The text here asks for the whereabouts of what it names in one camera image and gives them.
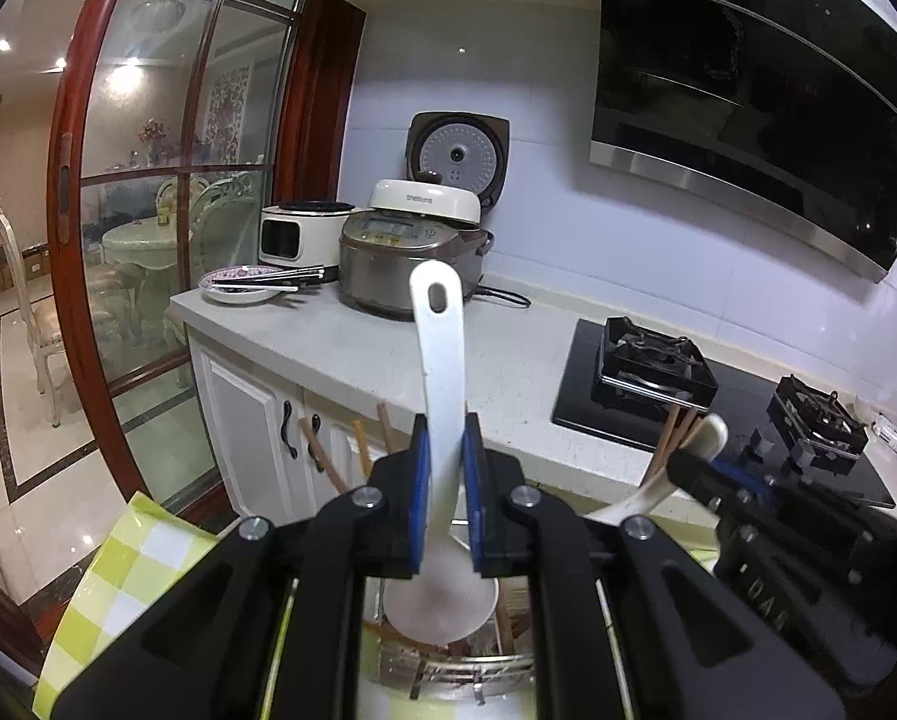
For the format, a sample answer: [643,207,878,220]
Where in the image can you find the white cabinet door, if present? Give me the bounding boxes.
[191,337,308,522]

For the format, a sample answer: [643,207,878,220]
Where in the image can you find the white oval pot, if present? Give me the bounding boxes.
[368,178,485,230]

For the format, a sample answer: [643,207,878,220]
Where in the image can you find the patterned ceramic plate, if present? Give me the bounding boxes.
[199,266,293,306]

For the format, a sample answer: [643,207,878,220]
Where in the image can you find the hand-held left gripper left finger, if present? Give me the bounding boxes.
[49,412,430,720]

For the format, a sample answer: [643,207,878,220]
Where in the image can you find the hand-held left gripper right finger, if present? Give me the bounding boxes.
[463,411,847,720]

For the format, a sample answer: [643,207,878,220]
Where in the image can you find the black chopstick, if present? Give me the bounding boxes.
[223,265,326,286]
[227,273,326,292]

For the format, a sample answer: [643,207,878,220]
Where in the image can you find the brown silver rice cooker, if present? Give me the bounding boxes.
[338,111,511,321]

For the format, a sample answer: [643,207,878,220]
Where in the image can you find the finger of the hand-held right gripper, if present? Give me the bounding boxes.
[716,460,785,502]
[668,450,731,515]

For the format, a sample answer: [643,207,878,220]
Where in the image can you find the white dining chair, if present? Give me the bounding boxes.
[0,197,68,430]

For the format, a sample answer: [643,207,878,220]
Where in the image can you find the white plastic rice paddle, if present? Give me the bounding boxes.
[384,260,502,646]

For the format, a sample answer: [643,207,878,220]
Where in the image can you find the black glass gas cooktop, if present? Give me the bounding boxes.
[551,317,897,512]

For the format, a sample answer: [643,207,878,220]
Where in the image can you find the red wooden glass sliding door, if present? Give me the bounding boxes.
[0,0,367,665]

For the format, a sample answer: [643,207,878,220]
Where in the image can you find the flower vase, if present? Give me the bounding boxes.
[137,117,170,164]

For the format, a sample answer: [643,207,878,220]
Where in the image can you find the white stone kitchen counter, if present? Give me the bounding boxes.
[169,281,897,533]

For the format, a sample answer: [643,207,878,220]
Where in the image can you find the round dining table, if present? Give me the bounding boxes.
[101,216,194,272]

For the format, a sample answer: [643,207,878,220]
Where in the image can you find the green white checkered tablecloth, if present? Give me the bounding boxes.
[32,491,299,720]

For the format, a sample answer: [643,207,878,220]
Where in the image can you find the black power cable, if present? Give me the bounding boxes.
[476,285,533,311]

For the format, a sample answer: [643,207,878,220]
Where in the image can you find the wooden chopsticks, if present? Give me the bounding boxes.
[302,388,419,485]

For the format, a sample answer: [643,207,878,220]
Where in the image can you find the black glass range hood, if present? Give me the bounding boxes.
[589,0,897,284]

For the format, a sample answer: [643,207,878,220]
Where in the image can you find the metal wire utensil rack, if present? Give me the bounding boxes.
[358,517,629,707]

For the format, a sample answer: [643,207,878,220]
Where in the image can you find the small white rice cooker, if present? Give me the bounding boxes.
[259,199,356,272]

